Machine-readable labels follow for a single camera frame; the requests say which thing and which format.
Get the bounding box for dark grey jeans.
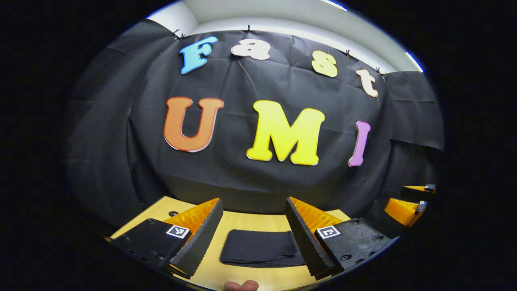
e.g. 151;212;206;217
219;229;306;268

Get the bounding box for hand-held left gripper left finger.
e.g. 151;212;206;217
110;197;224;279

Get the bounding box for black backdrop cloth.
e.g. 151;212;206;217
67;18;445;235

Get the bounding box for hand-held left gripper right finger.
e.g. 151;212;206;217
284;196;399;280

